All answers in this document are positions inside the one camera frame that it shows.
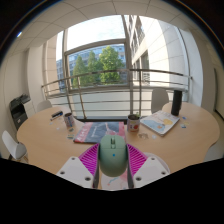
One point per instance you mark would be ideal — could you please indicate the black cylindrical speaker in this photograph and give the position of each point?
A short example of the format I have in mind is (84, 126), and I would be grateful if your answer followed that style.
(176, 102)

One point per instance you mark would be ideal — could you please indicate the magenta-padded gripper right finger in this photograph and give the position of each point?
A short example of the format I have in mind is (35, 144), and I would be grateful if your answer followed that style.
(150, 170)

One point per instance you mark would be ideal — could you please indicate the light blue illustrated book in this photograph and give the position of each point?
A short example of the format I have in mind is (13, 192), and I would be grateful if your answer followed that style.
(160, 122)

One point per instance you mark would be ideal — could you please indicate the metal balcony railing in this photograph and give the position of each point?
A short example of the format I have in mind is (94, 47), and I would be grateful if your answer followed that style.
(100, 73)

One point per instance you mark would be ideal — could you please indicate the dark red-edged magazine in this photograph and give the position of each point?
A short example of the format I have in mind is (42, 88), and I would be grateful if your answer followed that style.
(95, 130)

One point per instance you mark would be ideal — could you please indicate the white chair with wooden legs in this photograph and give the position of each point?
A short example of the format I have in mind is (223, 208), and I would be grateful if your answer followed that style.
(13, 146)

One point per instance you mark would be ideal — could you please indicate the black office printer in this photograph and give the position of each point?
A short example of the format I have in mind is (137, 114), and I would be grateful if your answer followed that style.
(18, 113)

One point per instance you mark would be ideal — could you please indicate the small green card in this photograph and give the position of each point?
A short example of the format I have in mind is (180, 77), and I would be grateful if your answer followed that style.
(70, 136)

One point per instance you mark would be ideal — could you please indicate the printed cup with plant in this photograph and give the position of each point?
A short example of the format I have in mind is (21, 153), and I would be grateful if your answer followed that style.
(133, 124)

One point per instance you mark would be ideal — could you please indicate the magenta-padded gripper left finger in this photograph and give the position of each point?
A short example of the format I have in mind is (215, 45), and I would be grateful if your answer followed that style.
(75, 170)

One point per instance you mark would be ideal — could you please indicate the mint green computer mouse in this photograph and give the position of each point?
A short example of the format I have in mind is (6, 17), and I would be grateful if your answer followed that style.
(113, 156)

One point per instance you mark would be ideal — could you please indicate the blue stapler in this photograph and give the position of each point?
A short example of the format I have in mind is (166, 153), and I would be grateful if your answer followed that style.
(56, 115)

